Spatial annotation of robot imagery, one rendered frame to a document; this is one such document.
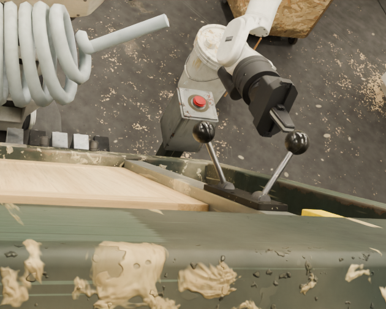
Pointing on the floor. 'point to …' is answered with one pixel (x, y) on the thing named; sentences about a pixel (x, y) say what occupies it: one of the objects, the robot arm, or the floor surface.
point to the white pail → (205, 62)
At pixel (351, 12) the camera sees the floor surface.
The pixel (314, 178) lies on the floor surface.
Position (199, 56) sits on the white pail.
